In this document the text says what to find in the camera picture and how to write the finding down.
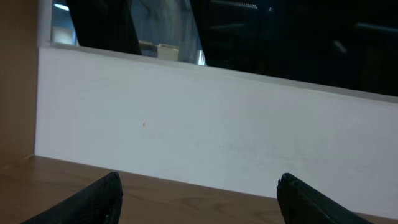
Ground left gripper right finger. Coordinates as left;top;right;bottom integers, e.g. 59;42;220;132
277;173;371;224

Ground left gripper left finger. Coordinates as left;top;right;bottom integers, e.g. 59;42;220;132
23;172;123;224

